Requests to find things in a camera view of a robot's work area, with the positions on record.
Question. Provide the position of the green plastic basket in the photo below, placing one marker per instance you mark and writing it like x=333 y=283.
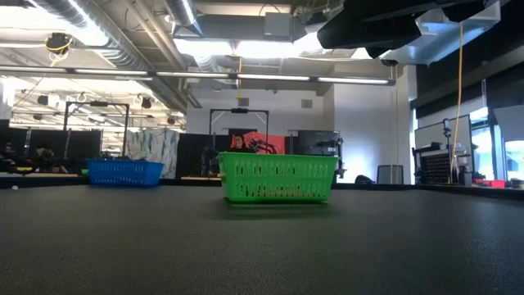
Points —
x=278 y=159

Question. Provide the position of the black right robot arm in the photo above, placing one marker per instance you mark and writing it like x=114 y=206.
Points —
x=368 y=30

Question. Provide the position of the red partition panel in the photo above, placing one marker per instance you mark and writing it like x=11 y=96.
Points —
x=275 y=143

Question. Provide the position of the person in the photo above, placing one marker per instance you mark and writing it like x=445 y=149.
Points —
x=44 y=153
x=239 y=144

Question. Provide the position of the black monitor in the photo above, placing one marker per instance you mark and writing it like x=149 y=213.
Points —
x=315 y=137

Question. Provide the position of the black partition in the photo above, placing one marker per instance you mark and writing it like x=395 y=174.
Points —
x=82 y=143
x=190 y=155

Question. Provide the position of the long ceiling light bar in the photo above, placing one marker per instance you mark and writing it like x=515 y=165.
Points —
x=196 y=75

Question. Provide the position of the black table mat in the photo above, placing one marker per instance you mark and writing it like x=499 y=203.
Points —
x=262 y=246

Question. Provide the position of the black round object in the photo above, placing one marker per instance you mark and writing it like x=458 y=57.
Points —
x=363 y=180

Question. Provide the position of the blue white patterned screen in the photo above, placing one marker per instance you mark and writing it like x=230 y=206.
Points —
x=153 y=147

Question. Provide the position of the grey bin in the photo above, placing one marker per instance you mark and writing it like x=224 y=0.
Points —
x=390 y=175

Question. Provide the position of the blue plastic basket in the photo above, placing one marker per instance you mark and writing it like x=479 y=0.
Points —
x=125 y=162

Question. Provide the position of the grey monitor panel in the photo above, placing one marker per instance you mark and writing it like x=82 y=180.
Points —
x=430 y=135

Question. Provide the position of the black pegboard cart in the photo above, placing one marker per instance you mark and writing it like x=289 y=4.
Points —
x=436 y=168

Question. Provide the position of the red box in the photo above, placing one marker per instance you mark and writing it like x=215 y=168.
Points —
x=491 y=184

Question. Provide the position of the black camera rig frame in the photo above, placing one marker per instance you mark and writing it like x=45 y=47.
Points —
x=239 y=110
x=98 y=103

